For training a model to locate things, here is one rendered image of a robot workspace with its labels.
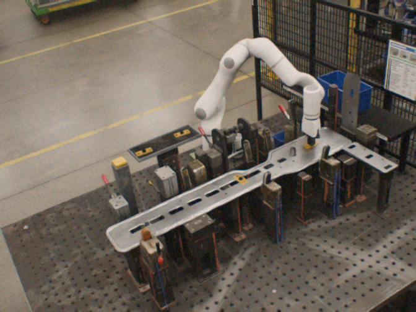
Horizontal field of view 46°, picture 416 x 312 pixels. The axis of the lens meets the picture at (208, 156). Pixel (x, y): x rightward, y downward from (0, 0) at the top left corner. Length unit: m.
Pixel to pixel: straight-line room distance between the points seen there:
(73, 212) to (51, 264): 0.41
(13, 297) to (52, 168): 1.53
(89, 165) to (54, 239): 1.90
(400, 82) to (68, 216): 2.01
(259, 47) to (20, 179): 2.92
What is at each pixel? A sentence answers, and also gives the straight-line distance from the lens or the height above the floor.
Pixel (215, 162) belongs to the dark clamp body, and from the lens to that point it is 2.54.
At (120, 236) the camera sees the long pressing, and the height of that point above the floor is 1.00.
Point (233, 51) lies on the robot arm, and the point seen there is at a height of 1.53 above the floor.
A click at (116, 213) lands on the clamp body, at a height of 1.03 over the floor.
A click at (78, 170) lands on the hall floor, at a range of 4.64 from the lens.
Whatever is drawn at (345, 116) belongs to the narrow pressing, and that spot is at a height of 1.07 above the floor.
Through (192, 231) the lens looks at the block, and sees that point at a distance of 2.17.
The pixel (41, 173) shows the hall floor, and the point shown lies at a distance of 4.77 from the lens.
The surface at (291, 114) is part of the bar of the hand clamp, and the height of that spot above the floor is 1.14.
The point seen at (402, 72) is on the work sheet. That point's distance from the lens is 2.86.
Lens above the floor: 2.49
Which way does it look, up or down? 34 degrees down
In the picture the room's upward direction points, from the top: 7 degrees counter-clockwise
